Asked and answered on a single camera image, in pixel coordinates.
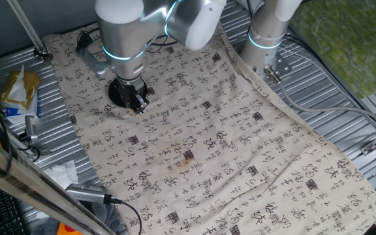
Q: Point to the crumpled white tissue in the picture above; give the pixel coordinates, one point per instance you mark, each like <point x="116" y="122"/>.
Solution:
<point x="60" y="173"/>

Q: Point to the beige calligraphy print cloth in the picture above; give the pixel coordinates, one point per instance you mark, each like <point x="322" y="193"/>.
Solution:
<point x="207" y="147"/>

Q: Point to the wide aluminium frame beam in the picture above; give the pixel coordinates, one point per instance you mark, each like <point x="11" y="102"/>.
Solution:
<point x="28" y="182"/>

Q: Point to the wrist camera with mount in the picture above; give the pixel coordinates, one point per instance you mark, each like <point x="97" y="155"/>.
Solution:
<point x="93" y="63"/>

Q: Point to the grey camera stand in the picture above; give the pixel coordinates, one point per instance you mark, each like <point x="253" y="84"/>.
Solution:
<point x="29" y="127"/>

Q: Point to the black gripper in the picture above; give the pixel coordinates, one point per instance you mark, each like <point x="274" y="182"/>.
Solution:
<point x="130" y="89"/>

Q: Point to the orange emergency stop button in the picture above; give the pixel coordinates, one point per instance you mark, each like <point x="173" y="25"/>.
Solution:
<point x="65" y="230"/>

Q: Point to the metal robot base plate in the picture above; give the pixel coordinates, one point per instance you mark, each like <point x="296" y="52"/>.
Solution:
<point x="281" y="63"/>

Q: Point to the thin aluminium pole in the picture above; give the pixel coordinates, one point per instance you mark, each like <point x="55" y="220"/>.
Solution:
<point x="28" y="29"/>

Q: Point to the yellow tissue pack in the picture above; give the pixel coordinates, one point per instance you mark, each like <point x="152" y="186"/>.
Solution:
<point x="18" y="89"/>

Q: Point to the round black scale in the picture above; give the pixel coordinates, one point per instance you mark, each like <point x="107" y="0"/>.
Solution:
<point x="114" y="96"/>

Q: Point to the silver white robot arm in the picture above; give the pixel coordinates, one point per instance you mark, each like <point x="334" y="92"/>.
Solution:
<point x="126" y="32"/>

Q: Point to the green yellow mat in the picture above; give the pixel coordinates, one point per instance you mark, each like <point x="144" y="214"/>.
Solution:
<point x="344" y="39"/>

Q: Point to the silver camera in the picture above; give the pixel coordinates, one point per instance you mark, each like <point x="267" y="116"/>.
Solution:
<point x="83" y="193"/>

